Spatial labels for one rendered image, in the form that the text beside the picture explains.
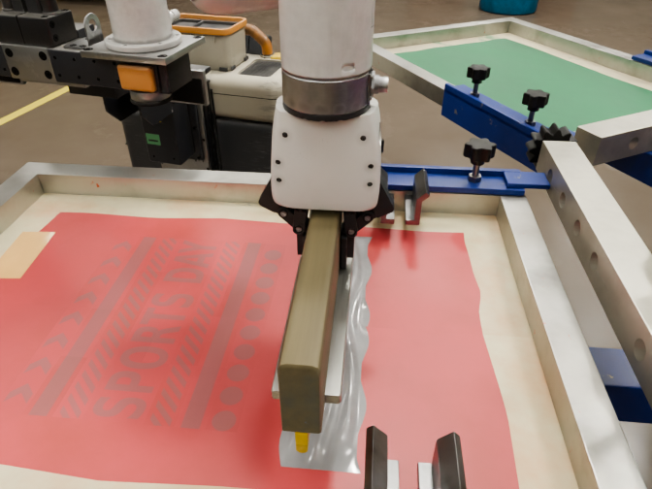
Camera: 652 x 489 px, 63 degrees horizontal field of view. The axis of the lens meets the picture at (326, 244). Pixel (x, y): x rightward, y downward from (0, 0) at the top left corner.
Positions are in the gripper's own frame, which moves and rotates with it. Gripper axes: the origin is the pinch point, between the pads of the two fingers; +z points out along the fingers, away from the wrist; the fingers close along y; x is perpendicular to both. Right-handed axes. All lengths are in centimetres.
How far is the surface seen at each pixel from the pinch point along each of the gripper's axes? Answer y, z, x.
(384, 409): -6.8, 11.0, 11.5
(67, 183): 43, 9, -25
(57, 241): 38.9, 11.3, -12.7
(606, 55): -64, 9, -102
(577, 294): -89, 107, -123
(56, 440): 23.1, 11.1, 17.7
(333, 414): -1.9, 10.6, 12.8
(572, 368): -24.6, 7.5, 7.6
